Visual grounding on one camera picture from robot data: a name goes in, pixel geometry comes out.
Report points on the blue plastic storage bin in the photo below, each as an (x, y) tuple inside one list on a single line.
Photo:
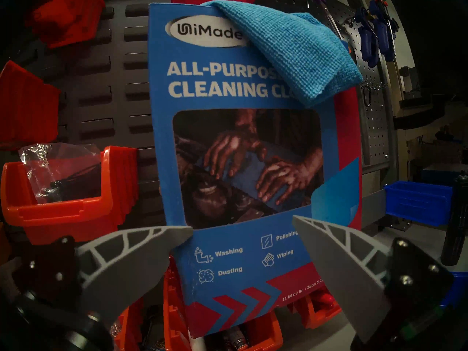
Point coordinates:
[(416, 204), (457, 288)]

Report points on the black monitor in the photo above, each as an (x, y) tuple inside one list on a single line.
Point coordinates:
[(431, 25)]

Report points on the black carabiner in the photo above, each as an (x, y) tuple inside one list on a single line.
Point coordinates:
[(362, 98)]

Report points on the blue red towel box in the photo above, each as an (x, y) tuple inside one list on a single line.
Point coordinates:
[(204, 244)]

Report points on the grey perforated pegboard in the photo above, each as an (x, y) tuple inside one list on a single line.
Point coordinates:
[(376, 134)]

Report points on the black cylindrical bottle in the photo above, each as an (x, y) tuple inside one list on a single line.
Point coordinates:
[(455, 226)]

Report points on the metal tool holder rail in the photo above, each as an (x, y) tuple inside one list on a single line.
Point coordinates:
[(376, 86)]

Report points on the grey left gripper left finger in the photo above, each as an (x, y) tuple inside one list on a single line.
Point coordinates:
[(124, 270)]

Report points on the wooden shelf unit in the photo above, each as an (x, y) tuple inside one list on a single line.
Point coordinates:
[(431, 134)]

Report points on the blue spring clamp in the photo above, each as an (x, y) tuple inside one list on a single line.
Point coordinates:
[(384, 36), (367, 43)]

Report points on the blue microfibre shop towel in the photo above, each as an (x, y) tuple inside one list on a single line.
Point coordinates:
[(292, 50)]

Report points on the clear plastic bag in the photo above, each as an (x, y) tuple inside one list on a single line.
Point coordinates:
[(55, 163)]

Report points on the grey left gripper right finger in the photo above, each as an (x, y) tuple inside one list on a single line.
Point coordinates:
[(351, 280)]

